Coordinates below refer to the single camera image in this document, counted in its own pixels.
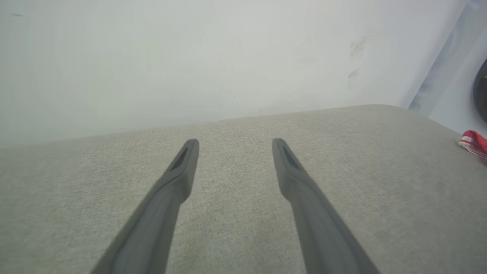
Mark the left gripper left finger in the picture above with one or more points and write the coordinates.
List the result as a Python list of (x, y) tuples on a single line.
[(156, 224)]

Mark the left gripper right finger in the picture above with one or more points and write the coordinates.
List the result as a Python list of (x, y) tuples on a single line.
[(319, 228)]

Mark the red and white garment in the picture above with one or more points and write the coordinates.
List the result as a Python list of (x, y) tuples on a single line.
[(475, 142)]

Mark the white washing machine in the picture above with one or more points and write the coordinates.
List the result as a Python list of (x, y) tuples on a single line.
[(452, 76)]

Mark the dark round washing machine door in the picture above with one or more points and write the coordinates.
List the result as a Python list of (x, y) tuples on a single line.
[(482, 91)]

